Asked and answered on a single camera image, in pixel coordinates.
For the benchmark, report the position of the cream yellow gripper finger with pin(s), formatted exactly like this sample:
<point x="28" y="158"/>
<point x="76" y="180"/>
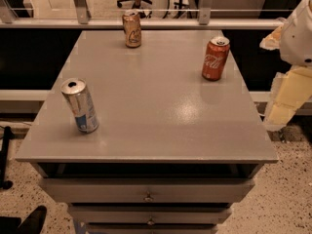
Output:
<point x="288" y="93"/>

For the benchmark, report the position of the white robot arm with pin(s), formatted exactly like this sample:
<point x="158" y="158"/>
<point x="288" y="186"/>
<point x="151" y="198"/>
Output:
<point x="293" y="39"/>

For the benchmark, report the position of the orange cola can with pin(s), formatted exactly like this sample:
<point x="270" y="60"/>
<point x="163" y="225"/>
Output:
<point x="215" y="58"/>

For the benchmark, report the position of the gold brown soda can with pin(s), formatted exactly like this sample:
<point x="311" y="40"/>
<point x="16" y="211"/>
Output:
<point x="131" y="24"/>

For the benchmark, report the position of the silver blue energy drink can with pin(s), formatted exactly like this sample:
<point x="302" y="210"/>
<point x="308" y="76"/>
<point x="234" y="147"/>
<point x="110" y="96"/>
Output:
<point x="79" y="100"/>

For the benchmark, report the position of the middle grey drawer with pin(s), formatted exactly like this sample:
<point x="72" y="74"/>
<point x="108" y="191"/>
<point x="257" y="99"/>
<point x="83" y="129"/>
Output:
<point x="143" y="215"/>

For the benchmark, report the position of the grey drawer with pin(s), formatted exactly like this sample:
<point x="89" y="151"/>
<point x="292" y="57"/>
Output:
<point x="154" y="229"/>
<point x="143" y="215"/>
<point x="146" y="190"/>

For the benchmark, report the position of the bottom grey drawer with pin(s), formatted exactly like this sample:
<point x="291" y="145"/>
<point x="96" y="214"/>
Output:
<point x="154" y="229"/>

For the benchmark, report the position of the top grey drawer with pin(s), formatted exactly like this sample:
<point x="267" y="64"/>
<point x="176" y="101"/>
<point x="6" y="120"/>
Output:
<point x="146" y="190"/>

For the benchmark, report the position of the black stand base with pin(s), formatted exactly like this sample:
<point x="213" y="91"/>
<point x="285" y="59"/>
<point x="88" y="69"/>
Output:
<point x="7" y="136"/>

